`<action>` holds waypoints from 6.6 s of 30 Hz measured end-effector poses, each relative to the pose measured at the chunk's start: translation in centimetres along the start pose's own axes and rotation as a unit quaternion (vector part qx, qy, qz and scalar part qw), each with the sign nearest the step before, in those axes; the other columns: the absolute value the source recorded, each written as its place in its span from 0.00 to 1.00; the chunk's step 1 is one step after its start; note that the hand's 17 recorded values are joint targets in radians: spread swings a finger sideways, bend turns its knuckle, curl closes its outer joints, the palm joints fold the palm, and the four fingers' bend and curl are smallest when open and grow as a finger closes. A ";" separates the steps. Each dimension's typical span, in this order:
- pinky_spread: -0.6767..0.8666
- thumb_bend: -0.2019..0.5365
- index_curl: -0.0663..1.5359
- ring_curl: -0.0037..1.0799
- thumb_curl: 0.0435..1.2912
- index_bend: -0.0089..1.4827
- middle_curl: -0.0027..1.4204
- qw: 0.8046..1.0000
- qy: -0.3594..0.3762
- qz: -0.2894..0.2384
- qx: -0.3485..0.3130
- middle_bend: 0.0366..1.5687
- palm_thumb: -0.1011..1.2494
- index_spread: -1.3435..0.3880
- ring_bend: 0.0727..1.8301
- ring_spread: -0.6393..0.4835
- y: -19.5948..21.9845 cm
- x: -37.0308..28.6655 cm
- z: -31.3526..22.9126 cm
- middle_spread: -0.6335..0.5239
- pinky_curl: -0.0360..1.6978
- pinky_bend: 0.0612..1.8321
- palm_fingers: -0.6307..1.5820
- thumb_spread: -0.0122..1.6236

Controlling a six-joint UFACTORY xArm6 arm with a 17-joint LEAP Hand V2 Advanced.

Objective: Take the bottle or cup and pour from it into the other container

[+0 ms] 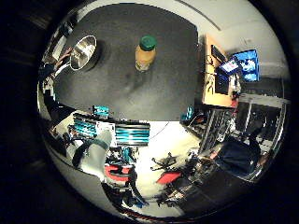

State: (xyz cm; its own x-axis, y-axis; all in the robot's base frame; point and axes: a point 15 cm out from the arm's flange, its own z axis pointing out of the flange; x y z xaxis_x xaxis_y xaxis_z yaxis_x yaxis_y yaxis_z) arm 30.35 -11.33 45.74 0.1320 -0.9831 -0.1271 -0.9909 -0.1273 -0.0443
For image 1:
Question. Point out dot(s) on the open laptop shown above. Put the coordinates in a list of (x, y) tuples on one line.
[(229, 67)]

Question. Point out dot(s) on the flat red object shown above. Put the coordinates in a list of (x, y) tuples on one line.
[(168, 177)]

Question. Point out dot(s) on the red and black chair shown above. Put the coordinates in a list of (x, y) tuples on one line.
[(118, 172)]

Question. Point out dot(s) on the orange juice bottle green cap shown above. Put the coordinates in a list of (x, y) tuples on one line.
[(145, 54)]

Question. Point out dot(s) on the wooden desk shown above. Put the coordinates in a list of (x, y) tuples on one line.
[(215, 93)]

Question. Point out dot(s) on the teal striped rack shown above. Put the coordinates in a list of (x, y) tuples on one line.
[(84, 127), (132, 133)]

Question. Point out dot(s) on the seated person in dark shirt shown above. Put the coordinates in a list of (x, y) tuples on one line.
[(238, 155)]

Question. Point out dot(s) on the metal shelf unit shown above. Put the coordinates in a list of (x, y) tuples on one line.
[(264, 115)]

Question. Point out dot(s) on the blue lit monitor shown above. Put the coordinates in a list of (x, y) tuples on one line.
[(249, 65)]

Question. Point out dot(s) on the shiny steel pot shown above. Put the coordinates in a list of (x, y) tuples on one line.
[(82, 53)]

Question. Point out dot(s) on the small teal striped box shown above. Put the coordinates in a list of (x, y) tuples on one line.
[(187, 113), (101, 110)]

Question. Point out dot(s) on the black keyboard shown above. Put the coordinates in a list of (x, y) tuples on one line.
[(218, 53)]

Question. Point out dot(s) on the black star chair base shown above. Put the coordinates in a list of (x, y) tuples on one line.
[(165, 161)]

